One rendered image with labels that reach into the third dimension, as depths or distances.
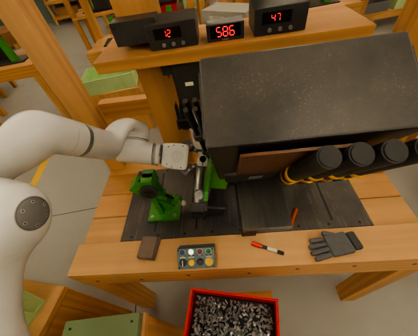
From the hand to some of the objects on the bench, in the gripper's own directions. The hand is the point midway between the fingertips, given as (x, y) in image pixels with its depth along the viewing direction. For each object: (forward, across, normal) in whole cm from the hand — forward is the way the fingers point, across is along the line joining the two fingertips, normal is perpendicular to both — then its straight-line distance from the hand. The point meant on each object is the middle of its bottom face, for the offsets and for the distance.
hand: (200, 159), depth 85 cm
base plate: (+23, +17, -18) cm, 34 cm away
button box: (+4, +43, -3) cm, 44 cm away
